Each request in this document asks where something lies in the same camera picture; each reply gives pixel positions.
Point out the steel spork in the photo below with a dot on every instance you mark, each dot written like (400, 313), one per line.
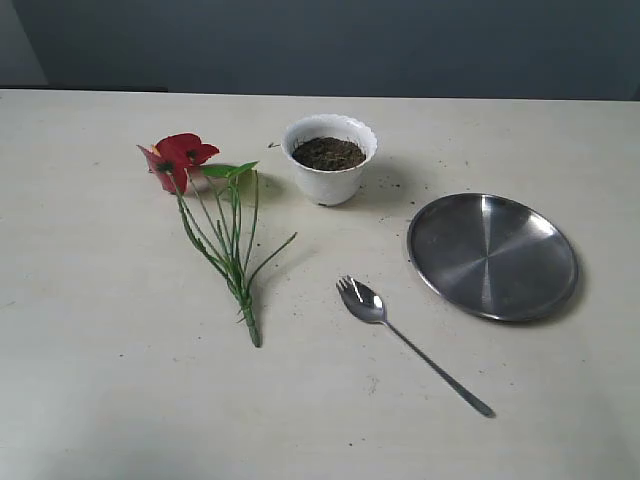
(367, 306)

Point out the brown soil clump with roots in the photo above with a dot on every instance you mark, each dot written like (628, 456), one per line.
(328, 154)

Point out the white plastic flower pot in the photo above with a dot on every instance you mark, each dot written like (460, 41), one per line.
(329, 188)

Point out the red artificial flower with stems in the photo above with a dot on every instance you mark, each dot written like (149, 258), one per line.
(218, 206)

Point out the round steel plate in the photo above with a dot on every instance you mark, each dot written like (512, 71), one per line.
(493, 257)

